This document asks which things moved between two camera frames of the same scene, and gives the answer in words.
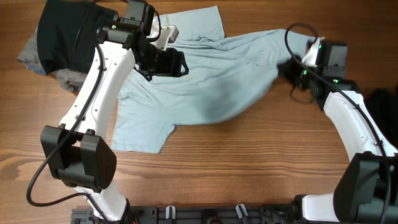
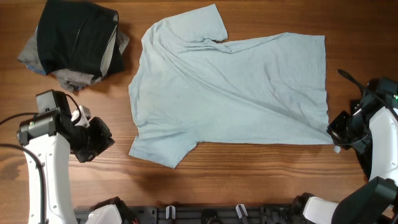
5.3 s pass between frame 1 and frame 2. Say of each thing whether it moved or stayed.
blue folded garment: stayed
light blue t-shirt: moved
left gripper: moved
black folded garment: stayed
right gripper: moved
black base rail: stayed
